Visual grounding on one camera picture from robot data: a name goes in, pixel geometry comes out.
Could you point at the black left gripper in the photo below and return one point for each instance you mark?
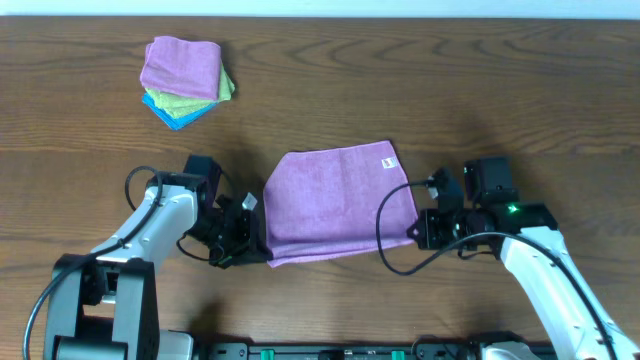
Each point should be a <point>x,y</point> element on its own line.
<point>245,236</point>

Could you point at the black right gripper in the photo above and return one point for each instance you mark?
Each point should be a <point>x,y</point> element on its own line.
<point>429,239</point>

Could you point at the purple microfiber cloth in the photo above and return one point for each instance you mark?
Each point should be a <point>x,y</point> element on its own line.
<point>326,204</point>

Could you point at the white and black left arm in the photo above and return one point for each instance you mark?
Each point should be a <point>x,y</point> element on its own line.
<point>103,305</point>

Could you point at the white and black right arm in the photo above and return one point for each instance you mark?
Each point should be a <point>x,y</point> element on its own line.
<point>531,247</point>

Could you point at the folded blue cloth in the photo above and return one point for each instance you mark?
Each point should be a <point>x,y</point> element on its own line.
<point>173,123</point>

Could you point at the folded green cloth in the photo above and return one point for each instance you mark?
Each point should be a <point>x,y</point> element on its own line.
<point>178,106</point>

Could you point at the folded purple cloth on stack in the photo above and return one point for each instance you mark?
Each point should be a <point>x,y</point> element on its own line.
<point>184,68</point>

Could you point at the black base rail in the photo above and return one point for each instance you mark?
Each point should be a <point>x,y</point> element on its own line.
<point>417,351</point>

